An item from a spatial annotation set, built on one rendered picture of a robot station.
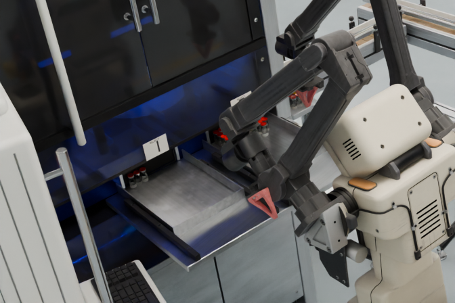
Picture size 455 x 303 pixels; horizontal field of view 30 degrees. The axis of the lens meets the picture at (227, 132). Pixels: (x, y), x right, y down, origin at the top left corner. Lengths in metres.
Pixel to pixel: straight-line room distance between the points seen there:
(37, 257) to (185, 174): 0.94
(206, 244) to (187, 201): 0.23
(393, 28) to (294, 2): 4.05
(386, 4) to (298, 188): 0.51
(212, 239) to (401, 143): 0.73
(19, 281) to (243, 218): 0.81
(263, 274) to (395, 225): 1.29
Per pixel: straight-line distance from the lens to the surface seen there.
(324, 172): 2.65
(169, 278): 2.92
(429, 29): 3.36
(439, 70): 5.05
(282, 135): 2.86
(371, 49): 3.30
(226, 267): 3.05
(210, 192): 2.64
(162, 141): 2.66
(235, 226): 2.48
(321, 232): 1.95
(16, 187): 1.82
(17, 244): 1.89
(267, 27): 2.77
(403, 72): 2.19
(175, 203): 2.62
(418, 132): 2.00
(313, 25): 2.39
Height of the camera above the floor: 2.36
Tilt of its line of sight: 30 degrees down
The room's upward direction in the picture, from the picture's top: 11 degrees counter-clockwise
